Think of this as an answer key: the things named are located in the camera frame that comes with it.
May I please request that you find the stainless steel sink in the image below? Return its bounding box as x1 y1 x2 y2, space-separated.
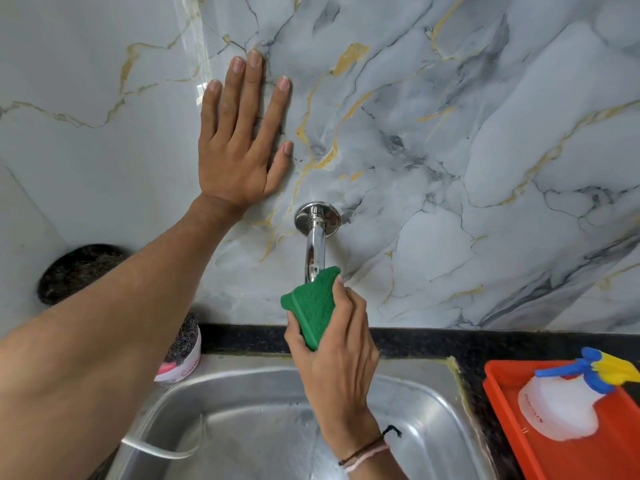
104 354 497 480

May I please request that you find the white spray bottle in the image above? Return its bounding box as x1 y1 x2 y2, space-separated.
517 347 640 442

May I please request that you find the person's left forearm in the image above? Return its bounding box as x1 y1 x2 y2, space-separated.
0 194 246 480

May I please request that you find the orange plastic tray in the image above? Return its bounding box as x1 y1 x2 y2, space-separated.
482 360 640 480

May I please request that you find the person's right forearm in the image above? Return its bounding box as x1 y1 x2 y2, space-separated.
327 420 408 480

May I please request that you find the black thread bracelet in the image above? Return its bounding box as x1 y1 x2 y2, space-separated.
338 425 403 467

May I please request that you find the dark steel wool scrubber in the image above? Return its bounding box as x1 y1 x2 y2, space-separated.
163 313 200 366

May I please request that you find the person's right hand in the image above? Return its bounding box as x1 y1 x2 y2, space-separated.
284 275 383 446

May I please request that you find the person's left hand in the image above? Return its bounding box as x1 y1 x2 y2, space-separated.
198 50 295 214

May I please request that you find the pink thread bracelet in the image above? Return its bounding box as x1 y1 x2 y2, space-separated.
343 443 391 474

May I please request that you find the green scrub sponge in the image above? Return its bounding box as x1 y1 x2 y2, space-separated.
280 266 342 352

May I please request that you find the chrome wall tap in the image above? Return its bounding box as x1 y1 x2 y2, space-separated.
294 201 342 284

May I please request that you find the white tub with pink label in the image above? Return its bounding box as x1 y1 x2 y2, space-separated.
154 325 202 385

